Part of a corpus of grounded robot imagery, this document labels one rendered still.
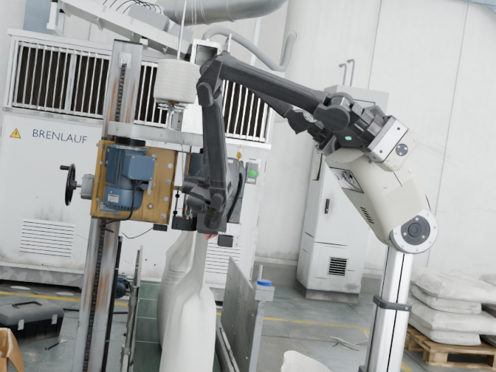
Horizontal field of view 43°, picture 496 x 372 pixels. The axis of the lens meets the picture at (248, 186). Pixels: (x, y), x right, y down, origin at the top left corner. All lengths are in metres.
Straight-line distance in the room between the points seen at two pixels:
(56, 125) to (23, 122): 0.26
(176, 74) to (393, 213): 0.99
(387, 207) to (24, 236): 3.98
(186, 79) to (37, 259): 3.34
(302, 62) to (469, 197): 2.77
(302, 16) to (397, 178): 4.09
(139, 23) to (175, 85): 2.67
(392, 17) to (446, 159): 1.69
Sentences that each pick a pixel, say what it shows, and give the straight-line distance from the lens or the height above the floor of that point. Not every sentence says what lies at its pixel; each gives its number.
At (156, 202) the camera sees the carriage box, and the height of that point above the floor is 1.11.
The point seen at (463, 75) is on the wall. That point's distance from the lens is 7.53.
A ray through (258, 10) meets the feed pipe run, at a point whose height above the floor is 2.48.
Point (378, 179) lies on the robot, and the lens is 1.93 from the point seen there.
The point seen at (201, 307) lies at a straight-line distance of 2.25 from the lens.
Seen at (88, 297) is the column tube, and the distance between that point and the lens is 2.78.
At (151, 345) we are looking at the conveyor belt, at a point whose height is 0.38.
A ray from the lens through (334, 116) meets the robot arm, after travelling 1.74.
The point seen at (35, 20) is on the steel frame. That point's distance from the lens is 6.39.
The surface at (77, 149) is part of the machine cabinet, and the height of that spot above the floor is 1.20.
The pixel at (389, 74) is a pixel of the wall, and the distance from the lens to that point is 7.17.
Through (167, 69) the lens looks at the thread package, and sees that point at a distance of 2.45.
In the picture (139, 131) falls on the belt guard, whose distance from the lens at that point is 2.42.
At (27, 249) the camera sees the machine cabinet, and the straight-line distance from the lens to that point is 5.52.
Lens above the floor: 1.37
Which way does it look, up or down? 3 degrees down
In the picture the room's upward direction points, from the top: 8 degrees clockwise
